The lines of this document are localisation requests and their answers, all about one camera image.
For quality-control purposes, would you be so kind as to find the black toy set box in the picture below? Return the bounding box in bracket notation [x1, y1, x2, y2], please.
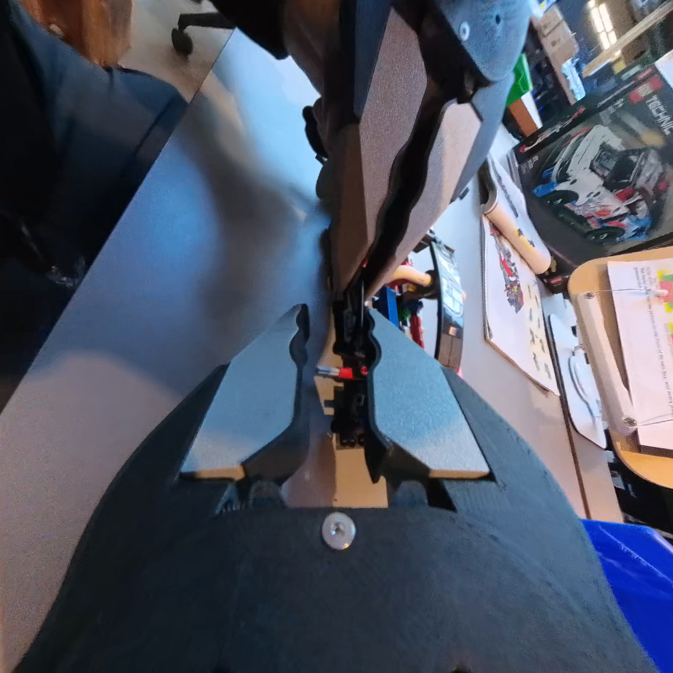
[512, 63, 673, 279]

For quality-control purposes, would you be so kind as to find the printed instruction sheet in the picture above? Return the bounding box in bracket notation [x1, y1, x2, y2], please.
[607, 252, 673, 437]

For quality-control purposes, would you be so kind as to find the blue plastic bin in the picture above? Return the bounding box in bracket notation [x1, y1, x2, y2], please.
[581, 518, 673, 673]

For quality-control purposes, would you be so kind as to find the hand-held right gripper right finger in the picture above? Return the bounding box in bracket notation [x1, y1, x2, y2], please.
[365, 310, 492, 483]

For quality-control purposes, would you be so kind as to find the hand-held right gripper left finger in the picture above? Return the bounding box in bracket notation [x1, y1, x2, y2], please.
[180, 303, 312, 482]

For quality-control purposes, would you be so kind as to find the person's black clothing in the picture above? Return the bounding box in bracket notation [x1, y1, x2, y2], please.
[0, 0, 190, 411]

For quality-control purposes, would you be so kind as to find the toy brick car model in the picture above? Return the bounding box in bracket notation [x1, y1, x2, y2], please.
[314, 239, 467, 453]

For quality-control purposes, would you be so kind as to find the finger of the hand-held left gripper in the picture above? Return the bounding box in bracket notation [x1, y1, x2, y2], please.
[362, 97, 484, 301]
[327, 6, 440, 295]

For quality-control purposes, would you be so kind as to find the person's left hand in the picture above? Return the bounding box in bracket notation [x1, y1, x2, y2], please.
[285, 0, 365, 133]

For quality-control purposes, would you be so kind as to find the grey desk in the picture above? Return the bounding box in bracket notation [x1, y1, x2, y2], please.
[0, 26, 626, 663]

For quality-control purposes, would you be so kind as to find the rolled instruction booklet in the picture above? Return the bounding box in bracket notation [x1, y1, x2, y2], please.
[478, 158, 553, 274]

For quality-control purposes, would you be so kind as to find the black office chair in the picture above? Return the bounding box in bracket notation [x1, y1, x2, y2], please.
[171, 11, 234, 56]

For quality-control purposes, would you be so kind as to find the open instruction booklet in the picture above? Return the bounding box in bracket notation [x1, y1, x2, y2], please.
[481, 216, 560, 395]

